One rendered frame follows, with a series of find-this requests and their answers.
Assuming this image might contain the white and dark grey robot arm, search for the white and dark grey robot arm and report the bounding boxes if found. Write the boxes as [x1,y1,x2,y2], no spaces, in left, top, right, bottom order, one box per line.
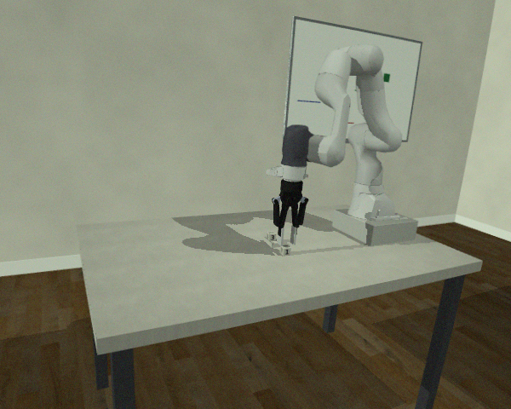
[267,44,402,221]

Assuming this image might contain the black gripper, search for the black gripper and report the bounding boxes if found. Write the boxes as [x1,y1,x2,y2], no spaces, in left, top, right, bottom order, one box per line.
[272,179,308,246]

